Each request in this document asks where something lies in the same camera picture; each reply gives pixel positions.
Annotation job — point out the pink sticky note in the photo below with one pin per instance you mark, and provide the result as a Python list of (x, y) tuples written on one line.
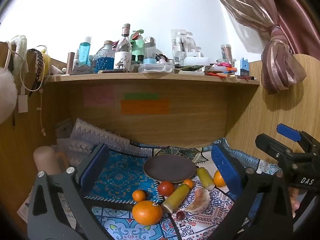
[(98, 95)]

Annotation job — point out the colourful patterned tablecloth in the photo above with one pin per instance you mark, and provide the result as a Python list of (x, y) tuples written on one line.
[(205, 220)]

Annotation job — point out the clear bottle silver cap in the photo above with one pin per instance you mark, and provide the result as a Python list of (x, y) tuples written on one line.
[(149, 50)]

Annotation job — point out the glitter jar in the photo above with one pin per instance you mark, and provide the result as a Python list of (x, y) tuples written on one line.
[(226, 52)]

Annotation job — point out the green pump bottle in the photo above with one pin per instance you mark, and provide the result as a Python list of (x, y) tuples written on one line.
[(137, 47)]

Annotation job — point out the clear glass bottle white label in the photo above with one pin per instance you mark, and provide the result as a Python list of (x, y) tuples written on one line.
[(123, 55)]

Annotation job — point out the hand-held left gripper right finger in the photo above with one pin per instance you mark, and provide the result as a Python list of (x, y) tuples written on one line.
[(225, 167)]

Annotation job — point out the red tomato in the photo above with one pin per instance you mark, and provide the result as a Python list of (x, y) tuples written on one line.
[(165, 188)]

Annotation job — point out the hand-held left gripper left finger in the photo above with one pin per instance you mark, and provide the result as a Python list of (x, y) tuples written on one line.
[(96, 165)]

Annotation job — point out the white fluffy headband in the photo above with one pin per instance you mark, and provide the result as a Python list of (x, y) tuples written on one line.
[(21, 45)]

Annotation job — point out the peeled pomelo piece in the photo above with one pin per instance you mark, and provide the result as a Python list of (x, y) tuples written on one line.
[(200, 197)]

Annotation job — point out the wooden shelf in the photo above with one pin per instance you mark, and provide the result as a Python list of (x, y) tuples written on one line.
[(150, 78)]

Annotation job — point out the orange sticky note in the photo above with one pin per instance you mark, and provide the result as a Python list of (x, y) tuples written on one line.
[(145, 107)]

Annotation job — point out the green sticky note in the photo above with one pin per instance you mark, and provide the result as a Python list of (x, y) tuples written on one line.
[(141, 96)]

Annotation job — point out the round bottle with blue beads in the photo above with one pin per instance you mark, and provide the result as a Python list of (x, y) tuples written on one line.
[(105, 61)]

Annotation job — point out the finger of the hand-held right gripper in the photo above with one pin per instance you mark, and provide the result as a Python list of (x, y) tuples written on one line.
[(267, 142), (287, 131)]

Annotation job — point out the turquoise liquid bottle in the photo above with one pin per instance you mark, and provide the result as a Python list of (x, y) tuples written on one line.
[(84, 52)]

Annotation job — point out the green sugarcane piece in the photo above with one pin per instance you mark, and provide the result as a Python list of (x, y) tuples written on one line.
[(176, 196), (205, 177)]

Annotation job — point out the large orange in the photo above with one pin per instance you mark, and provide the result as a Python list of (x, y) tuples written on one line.
[(146, 213)]

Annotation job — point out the clear plastic box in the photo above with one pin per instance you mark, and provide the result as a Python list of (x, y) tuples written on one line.
[(156, 68)]

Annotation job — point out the brown woven band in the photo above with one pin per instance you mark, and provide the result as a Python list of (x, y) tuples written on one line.
[(38, 65)]

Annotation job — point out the beige mug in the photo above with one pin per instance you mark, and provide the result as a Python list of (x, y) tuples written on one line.
[(46, 160)]

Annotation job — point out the white tag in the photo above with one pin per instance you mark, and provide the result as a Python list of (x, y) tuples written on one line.
[(23, 103)]

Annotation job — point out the dark brown plate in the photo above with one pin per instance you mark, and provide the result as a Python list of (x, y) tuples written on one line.
[(170, 168)]

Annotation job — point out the white blister packaging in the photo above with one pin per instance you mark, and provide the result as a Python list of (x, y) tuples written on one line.
[(181, 45)]

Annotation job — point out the white rectangular box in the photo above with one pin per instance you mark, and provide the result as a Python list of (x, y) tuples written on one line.
[(196, 61)]

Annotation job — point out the grey patterned cloth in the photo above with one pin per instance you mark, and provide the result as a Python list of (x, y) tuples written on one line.
[(100, 135)]

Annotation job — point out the dark red grape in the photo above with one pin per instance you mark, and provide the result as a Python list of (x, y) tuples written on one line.
[(180, 215)]

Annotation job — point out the medium orange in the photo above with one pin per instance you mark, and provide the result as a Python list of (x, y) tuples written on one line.
[(218, 179)]

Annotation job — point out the brown tube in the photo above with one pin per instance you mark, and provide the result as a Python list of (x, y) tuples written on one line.
[(70, 62)]

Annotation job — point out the pink striped curtain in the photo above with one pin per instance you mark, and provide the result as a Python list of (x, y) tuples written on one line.
[(282, 67)]

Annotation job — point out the person's right hand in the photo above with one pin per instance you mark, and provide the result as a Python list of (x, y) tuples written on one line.
[(295, 205)]

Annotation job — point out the small mandarin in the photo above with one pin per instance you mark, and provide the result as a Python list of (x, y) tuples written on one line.
[(188, 183), (138, 195)]

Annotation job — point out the white pompom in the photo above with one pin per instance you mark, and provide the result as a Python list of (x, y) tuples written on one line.
[(6, 95)]

